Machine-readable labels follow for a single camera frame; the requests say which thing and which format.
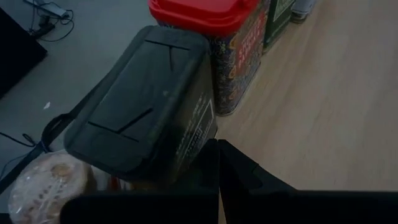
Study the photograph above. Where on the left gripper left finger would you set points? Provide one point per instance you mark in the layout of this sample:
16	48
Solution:
206	186

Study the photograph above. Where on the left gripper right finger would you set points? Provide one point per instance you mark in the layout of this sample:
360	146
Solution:
239	186

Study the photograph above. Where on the black-lid dark green tin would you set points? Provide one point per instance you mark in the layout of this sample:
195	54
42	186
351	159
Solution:
140	93

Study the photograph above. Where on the red-lid patterned spice tin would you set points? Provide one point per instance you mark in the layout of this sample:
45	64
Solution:
236	62

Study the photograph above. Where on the small clear-lid spice jar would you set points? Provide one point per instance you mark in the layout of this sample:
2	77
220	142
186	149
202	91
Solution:
46	186

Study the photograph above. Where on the green-lid spice jar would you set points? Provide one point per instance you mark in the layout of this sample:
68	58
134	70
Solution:
278	18

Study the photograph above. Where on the white-lid spice jar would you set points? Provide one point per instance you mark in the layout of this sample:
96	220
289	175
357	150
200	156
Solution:
303	9

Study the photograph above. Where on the black box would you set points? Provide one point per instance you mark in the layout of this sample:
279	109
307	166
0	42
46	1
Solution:
15	56

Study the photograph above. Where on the white power strip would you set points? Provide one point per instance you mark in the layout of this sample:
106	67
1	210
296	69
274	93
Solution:
51	9

